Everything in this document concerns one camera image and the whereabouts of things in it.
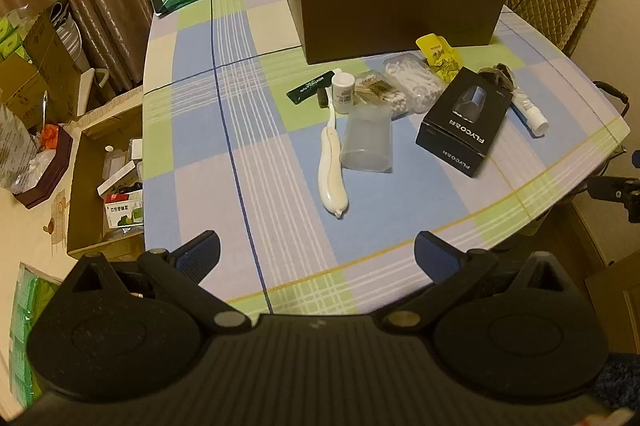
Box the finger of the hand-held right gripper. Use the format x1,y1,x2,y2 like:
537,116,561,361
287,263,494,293
587,176,628,201

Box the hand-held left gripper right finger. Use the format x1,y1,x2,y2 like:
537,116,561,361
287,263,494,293
381,230,576,333

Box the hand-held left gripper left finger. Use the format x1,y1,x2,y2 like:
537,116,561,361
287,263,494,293
60,230,251,334

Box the black shaver box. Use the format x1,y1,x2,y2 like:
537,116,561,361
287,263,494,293
415,67,516,179

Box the clear floss pick box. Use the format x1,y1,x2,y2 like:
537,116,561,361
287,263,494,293
382,53,448,115

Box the small white bottle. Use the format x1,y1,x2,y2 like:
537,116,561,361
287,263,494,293
332,73,357,115

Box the dark green lip gel tube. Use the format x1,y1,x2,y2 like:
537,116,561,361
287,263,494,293
286,70,341,105

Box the brown storage box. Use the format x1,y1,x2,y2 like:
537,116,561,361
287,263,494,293
280,0,508,65

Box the white toothpaste tube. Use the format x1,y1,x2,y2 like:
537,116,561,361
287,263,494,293
510,90,550,137

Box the clear plastic cup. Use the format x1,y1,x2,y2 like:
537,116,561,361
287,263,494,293
339,111,394,174

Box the white electric toothbrush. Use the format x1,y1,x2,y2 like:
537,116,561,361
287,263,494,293
318,87,349,220

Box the open cardboard box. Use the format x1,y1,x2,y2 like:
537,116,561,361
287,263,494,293
66,103,146,260

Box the small dark shiny object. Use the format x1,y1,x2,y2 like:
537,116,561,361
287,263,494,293
477,63,517,95

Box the cotton swab bag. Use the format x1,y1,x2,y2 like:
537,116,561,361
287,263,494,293
352,71,410,120

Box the dark hexagonal box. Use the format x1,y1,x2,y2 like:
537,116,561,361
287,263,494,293
10,125,76,210

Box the stack of green packets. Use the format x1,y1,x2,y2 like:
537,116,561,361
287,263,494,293
9,262,62,422

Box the yellow snack packet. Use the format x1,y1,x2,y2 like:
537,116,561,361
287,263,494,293
416,33,464,83

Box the clear plastic bag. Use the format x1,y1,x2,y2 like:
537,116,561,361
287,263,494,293
0,102,41,189

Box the stacked cardboard boxes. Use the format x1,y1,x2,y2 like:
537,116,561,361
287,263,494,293
0,0,87,128

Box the black curved handle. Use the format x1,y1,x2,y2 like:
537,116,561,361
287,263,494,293
594,80,631,118

